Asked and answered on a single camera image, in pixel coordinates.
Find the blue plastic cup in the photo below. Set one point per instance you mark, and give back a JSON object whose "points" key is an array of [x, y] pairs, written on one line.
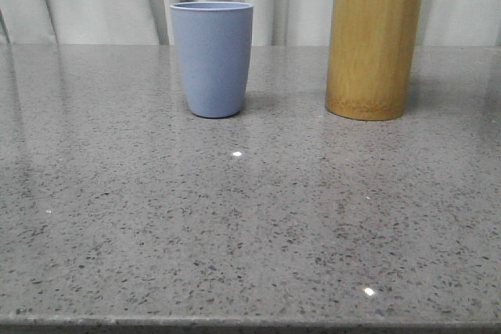
{"points": [[213, 42]]}

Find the bamboo wooden cup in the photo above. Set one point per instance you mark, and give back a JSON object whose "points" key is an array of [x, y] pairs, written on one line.
{"points": [[371, 53]]}

